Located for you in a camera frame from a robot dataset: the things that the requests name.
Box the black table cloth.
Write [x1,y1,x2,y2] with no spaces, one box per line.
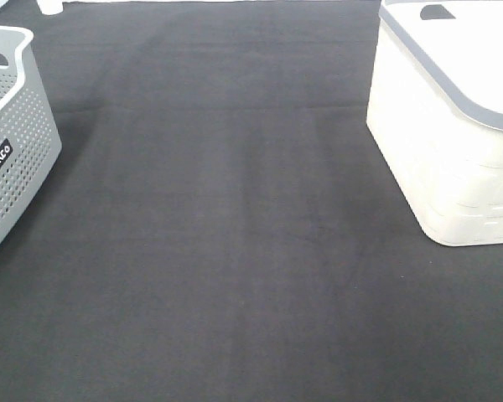
[0,1,503,401]

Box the white slotted storage basket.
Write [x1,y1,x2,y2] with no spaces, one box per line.
[366,1,503,246]

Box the grey perforated laundry basket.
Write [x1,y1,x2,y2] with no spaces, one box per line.
[0,26,62,244]

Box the white cylinder at table edge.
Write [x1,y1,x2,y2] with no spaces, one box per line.
[36,0,64,16]

